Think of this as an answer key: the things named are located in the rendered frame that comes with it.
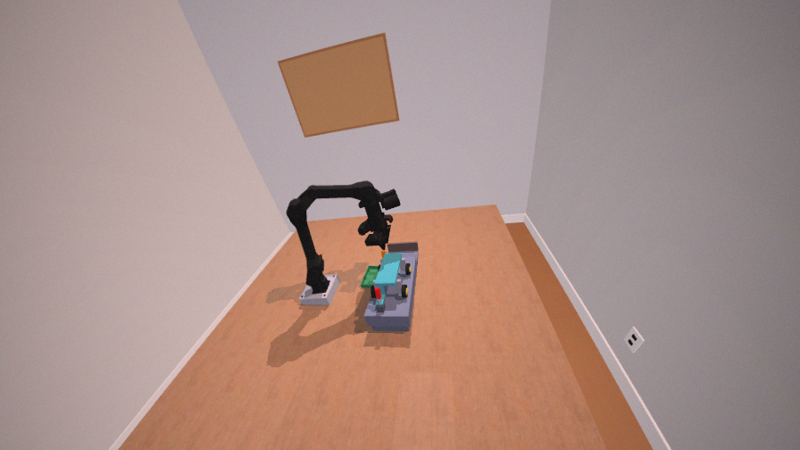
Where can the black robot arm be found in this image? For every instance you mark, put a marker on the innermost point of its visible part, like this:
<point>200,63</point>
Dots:
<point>296,212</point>

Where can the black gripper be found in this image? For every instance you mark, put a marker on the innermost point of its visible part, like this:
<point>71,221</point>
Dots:
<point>381,230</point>

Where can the blue-topped wheeled trolley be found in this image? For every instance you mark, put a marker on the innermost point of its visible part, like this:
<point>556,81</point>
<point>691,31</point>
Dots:
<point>387,275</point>

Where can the grey sloped ramp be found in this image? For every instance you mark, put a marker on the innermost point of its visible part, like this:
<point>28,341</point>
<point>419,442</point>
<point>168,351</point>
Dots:
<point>396,312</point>

